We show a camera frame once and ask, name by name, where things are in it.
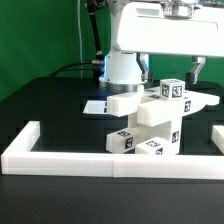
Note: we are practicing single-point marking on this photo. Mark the white U-shaped fence frame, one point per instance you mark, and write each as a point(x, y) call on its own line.
point(20, 158)

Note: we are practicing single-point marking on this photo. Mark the white chair back frame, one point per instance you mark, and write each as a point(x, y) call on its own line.
point(151, 109)

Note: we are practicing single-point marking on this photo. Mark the white chair seat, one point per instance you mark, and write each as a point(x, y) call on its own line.
point(170, 131)

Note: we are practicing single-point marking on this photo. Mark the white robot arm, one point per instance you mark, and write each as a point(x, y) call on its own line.
point(121, 68)

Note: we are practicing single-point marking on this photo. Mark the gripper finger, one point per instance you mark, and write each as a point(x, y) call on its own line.
point(198, 62)
point(144, 64)

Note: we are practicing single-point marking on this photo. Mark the white sheet with markers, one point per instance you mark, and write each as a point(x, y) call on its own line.
point(95, 107)

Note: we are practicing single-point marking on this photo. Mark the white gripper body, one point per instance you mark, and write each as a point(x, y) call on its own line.
point(141, 27)

